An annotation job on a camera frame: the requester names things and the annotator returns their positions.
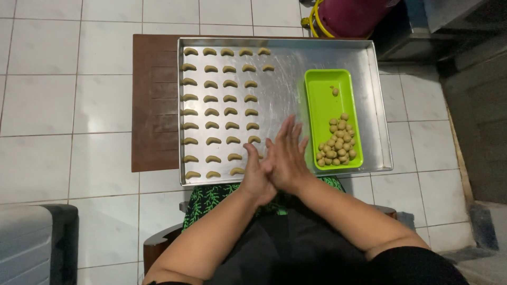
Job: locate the person's left hand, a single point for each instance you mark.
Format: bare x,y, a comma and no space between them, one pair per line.
255,180

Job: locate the person's right hand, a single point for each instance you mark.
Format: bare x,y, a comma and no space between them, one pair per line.
289,166

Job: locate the green leaf print garment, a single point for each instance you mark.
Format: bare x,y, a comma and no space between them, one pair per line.
208,200

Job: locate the pile of green dough balls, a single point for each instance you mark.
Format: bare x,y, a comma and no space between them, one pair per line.
337,144

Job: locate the lime green plastic tray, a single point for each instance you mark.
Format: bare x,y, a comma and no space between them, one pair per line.
326,103

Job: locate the rows of crescent dough cookies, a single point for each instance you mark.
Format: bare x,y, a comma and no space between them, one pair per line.
212,113

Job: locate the silver metal baking tray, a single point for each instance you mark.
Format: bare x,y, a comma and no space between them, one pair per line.
285,83

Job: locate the black apron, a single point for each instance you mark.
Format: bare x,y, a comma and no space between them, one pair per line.
301,253

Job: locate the single small dough ball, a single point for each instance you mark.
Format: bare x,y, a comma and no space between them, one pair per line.
335,91

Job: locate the brown wooden table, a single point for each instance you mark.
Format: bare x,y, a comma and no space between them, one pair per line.
154,103

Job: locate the pink gas cylinder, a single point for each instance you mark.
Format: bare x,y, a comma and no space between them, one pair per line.
352,16

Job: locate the dark metal cabinet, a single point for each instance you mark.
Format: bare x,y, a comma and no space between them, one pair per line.
435,27

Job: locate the grey plastic container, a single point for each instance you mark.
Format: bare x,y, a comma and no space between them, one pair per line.
27,245

